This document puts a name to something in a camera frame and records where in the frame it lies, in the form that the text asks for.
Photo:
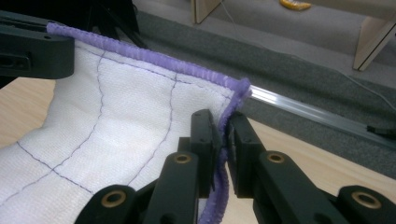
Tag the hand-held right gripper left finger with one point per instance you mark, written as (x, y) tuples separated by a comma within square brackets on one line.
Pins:
[(204, 137)]

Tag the yellow object on floor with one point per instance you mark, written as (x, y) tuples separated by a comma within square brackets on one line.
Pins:
[(295, 4)]

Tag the aluminium floor rail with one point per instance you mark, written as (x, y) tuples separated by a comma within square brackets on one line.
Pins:
[(311, 110)]

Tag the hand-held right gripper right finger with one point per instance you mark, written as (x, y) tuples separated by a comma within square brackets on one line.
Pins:
[(246, 140)]

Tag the white cloth with purple edge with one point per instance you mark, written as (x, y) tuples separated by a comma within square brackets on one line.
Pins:
[(93, 124)]

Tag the black metal stand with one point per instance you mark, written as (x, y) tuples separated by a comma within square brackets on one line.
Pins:
[(112, 18)]

